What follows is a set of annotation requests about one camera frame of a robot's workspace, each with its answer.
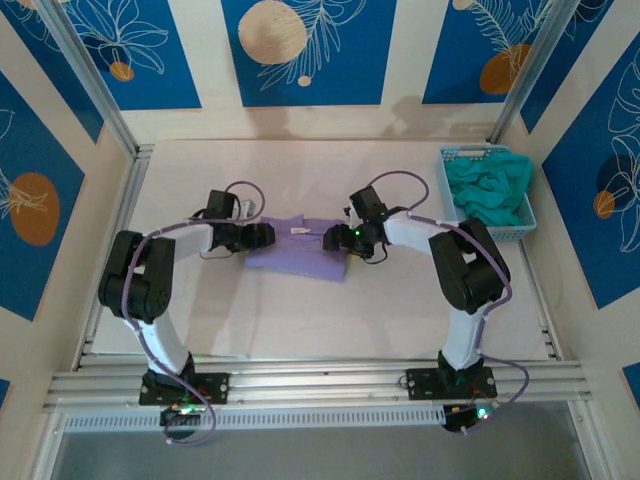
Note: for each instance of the small blue wall panel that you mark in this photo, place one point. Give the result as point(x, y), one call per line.
point(4, 395)
point(632, 382)

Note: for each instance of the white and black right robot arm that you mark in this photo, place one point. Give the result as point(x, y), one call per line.
point(465, 340)

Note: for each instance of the blue panel with fern print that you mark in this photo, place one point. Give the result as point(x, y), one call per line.
point(450, 60)

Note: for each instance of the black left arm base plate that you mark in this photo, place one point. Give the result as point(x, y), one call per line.
point(215, 387)

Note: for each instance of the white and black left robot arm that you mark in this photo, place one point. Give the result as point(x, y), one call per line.
point(165, 345)

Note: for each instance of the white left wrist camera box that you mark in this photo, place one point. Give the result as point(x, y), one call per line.
point(250, 206)

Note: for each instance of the blue panel with white flower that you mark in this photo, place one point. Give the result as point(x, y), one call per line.
point(175, 75)

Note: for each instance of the purple t-shirt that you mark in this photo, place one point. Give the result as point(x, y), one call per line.
point(300, 255)

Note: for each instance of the white table cover sheet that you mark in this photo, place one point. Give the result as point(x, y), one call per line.
point(325, 320)

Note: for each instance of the blue panel with dark circle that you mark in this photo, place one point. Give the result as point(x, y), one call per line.
point(590, 225)

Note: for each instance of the blue panel with beige circle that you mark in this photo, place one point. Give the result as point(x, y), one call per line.
point(350, 75)

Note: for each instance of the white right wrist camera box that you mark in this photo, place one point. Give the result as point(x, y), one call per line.
point(350, 215)

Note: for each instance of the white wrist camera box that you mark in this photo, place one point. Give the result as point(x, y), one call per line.
point(350, 215)
point(250, 206)

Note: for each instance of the blue panel with orange oval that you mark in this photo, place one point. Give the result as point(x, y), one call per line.
point(35, 150)

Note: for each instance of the blue floral wall panel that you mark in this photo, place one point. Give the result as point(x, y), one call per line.
point(45, 45)
point(565, 65)

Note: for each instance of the aluminium frame post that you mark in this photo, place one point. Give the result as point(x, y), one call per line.
point(529, 75)
point(101, 95)

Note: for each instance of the light blue plastic basket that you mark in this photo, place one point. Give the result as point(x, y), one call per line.
point(520, 234)

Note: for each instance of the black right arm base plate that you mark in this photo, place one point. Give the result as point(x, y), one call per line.
point(420, 382)

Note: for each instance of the teal t-shirt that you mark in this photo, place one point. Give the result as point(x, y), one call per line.
point(485, 190)

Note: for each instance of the long aluminium mounting rail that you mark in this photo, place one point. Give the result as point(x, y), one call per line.
point(320, 380)

